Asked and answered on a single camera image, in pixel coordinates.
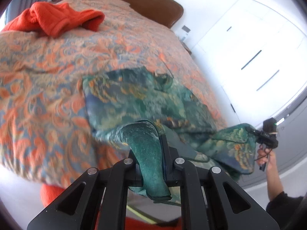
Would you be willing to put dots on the orange fleece garment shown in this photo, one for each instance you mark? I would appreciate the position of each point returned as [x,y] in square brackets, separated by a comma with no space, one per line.
[54,19]

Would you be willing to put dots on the wooden nightstand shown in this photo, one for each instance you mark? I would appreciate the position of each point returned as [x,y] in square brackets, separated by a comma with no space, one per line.
[186,48]

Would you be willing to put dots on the green patterned silk garment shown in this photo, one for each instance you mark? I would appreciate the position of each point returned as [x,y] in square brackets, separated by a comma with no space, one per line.
[133,108]

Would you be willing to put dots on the white wardrobe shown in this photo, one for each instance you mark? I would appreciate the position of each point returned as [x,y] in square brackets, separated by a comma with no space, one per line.
[258,57]

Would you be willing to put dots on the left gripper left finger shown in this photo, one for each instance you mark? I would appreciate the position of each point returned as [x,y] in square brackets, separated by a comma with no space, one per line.
[96,200]

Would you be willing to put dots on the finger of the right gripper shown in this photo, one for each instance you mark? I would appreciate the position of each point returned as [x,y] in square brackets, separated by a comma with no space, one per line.
[252,131]

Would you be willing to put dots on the orange floral bed quilt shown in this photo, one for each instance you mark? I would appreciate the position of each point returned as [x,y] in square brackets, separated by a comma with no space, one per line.
[45,135]

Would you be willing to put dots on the person's right hand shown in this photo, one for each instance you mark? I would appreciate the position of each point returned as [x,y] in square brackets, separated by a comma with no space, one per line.
[266,158]

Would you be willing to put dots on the right forearm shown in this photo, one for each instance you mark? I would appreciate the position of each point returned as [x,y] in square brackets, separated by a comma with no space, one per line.
[274,185]

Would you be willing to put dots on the grey wall switch panel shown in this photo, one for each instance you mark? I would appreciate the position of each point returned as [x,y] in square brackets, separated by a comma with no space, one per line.
[186,29]

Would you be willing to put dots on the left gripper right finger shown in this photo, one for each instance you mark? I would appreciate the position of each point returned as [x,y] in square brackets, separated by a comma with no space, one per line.
[210,198]

